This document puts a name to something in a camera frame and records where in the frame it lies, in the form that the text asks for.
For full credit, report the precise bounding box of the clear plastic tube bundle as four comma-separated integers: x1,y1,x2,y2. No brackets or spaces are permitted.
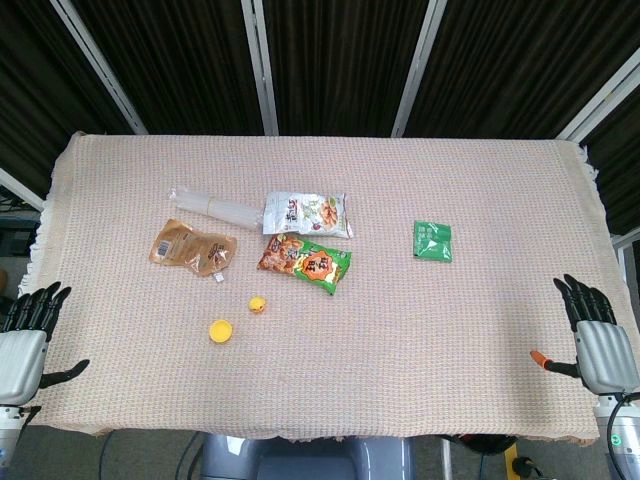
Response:
168,185,262,232

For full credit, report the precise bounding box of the yellow round plastic disc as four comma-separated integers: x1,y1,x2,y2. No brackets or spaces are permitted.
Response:
208,319,235,345

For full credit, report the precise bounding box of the white partition post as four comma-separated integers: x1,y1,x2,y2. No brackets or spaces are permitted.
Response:
49,0,148,136
553,63,640,146
390,0,448,138
0,167,45,212
240,0,281,137

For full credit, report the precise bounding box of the green and orange snack bag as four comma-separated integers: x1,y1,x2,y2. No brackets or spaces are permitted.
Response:
256,233,353,297

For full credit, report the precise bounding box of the brown snack pouch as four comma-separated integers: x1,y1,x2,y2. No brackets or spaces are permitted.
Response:
148,218,238,284

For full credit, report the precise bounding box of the black and silver right hand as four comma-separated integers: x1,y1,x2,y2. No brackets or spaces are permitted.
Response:
529,273,635,397

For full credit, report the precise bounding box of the white snack bag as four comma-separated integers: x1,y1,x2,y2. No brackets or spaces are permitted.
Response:
261,191,353,240

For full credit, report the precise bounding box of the yellow power strip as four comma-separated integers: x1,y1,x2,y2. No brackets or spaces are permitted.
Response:
503,440,546,480

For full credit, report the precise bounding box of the black and silver left hand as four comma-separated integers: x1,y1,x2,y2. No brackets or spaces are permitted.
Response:
0,281,91,407

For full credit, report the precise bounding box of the green sachet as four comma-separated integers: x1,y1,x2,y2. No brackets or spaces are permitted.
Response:
412,219,455,262

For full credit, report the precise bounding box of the grey robot torso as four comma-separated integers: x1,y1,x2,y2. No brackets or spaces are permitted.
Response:
199,432,416,480

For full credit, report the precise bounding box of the beige woven tablecloth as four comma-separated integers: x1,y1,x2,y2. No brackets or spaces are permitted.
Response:
17,130,627,447

